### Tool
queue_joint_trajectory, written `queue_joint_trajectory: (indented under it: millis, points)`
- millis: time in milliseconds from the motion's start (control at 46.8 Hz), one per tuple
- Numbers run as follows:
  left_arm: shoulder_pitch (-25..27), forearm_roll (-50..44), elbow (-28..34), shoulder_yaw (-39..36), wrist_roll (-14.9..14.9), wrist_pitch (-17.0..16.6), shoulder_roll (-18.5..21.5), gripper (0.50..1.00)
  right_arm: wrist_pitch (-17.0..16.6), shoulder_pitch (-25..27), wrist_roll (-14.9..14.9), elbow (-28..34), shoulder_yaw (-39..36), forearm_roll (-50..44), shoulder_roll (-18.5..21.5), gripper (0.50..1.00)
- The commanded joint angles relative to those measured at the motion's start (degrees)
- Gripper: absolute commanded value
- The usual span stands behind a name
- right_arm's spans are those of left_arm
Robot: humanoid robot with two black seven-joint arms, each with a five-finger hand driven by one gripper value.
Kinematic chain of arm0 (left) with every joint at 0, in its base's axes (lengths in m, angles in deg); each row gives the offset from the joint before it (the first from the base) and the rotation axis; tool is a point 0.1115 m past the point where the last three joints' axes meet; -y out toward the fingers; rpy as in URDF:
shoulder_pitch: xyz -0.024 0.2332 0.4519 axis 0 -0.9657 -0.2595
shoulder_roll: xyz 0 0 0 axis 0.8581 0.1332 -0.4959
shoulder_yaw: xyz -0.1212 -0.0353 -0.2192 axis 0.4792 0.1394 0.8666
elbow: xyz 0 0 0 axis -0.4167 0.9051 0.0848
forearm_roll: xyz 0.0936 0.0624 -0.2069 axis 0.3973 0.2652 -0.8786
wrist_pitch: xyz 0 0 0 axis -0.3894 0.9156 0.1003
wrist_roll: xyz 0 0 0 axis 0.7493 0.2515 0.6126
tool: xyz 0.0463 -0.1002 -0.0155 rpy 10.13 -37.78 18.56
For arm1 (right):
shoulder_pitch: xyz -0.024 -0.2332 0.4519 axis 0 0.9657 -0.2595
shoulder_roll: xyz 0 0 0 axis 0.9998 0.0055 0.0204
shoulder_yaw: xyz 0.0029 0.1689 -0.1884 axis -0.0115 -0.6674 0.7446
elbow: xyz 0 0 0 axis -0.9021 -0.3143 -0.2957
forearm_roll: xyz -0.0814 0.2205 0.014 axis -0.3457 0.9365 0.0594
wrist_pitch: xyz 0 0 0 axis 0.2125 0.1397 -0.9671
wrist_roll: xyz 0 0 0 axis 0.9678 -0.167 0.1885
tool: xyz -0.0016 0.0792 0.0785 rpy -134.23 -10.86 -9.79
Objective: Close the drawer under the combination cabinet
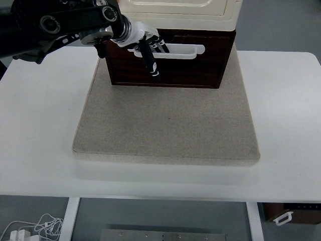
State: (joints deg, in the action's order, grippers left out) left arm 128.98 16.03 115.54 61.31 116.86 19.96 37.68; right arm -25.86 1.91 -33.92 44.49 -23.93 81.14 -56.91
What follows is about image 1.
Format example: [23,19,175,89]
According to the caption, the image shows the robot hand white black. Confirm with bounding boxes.
[116,20,172,82]

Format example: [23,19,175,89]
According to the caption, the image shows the dark wood drawer white handle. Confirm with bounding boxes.
[104,34,233,86]

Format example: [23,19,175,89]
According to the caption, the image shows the cream cabinet door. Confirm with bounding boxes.
[119,0,228,17]

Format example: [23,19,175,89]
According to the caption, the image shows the cream plastic cabinet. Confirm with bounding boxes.
[117,0,243,32]

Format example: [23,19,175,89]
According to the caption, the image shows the white table leg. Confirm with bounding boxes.
[245,201,264,241]
[60,197,81,241]

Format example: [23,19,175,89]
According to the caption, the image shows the grey metal plate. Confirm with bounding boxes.
[100,228,228,241]

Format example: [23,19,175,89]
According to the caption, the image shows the white power adapter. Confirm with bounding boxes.
[9,229,32,241]

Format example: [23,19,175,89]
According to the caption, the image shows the black desk control panel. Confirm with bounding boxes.
[283,202,321,210]

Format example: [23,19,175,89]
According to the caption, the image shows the dark wood cabinet frame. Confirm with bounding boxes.
[100,26,238,89]

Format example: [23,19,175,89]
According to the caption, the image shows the white cable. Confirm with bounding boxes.
[0,213,64,241]

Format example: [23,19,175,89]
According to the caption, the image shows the brown wooden box white handle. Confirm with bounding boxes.
[262,202,321,226]

